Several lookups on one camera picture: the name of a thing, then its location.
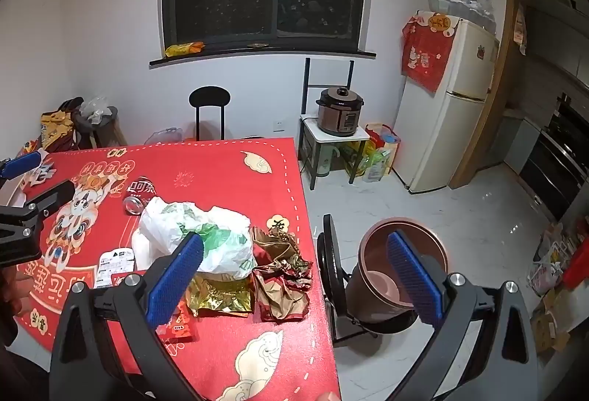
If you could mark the yellow shopping bag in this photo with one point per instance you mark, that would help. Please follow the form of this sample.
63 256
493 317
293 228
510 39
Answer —
389 139

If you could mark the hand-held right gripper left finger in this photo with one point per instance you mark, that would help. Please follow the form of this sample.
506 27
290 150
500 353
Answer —
177 281

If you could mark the built-in black oven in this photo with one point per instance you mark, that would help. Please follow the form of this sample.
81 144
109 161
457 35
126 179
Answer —
557 162

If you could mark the white wall socket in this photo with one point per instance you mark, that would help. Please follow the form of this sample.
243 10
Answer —
278 124

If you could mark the brown pressure cooker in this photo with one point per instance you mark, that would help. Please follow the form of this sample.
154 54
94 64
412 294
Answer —
338 113

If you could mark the yellow printed snack bag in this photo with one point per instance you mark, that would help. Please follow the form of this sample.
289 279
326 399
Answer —
57 129

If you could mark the white kettle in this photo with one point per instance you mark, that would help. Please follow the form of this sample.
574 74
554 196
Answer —
327 159

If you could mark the crumpled brown paper wrapper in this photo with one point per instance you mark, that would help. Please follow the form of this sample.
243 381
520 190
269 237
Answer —
280 290

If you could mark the white plastic bag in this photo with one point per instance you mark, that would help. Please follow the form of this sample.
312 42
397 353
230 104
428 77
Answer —
216 226

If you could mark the red snack packet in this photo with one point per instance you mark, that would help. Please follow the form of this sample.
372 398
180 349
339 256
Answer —
179 327

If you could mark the white printed packet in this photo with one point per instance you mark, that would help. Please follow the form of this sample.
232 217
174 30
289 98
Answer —
115 265

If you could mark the red printed tablecloth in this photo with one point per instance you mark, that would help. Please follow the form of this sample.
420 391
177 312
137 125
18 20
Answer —
221 180

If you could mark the colourful snack packet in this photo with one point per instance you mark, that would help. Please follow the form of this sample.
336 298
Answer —
32 149

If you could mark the red printed cloth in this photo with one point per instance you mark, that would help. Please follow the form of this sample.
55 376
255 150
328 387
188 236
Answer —
425 56

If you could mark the cooking oil bottle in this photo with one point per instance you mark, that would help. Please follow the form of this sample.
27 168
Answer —
375 166

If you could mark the gold foil wrapper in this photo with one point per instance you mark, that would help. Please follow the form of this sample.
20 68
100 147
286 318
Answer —
221 295

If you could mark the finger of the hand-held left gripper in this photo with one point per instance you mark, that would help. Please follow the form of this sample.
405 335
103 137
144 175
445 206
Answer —
55 194
20 164

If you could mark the clear plastic bags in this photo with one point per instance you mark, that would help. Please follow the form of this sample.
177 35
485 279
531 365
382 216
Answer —
469 8

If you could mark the brown trash bin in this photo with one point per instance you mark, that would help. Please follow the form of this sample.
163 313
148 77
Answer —
363 300

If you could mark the black round chair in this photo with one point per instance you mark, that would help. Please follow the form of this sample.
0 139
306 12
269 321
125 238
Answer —
209 97

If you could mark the wooden door frame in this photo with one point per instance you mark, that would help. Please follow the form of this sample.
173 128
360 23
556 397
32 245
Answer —
494 74

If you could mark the clear plastic container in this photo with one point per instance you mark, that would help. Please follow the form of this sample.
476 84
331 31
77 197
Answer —
165 136

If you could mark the clear plastic bag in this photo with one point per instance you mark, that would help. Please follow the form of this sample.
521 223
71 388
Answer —
94 109

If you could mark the wall calendar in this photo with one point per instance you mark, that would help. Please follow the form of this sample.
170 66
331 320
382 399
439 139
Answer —
521 31

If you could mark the pile of bags and boxes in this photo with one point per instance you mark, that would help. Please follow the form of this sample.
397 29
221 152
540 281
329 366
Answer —
557 277

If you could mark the black metal rack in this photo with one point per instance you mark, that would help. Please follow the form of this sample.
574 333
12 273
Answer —
333 139

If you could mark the yellow snack packet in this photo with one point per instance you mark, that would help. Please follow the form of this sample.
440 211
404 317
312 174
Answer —
184 49

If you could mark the cream refrigerator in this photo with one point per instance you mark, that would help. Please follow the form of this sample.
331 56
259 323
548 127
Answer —
441 129

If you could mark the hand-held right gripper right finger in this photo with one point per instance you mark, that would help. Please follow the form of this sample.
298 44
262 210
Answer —
412 281

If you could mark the grey stool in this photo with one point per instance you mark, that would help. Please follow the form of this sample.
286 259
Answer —
99 129

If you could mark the red soda can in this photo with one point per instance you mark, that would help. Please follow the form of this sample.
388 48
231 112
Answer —
142 194

